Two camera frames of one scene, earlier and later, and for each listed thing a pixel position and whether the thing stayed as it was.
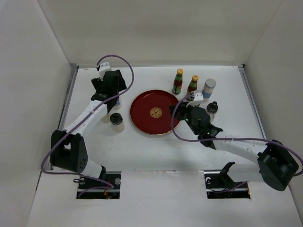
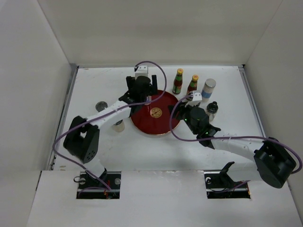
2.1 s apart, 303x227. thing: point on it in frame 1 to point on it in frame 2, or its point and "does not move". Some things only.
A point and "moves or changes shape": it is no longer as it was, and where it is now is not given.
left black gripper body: x=98 y=83 to x=143 y=100
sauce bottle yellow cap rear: x=177 y=86 does not move
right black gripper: x=181 y=106 does not move
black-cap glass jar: x=117 y=121 does not move
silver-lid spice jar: x=118 y=105 moves or changes shape
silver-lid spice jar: x=208 y=88 does not move
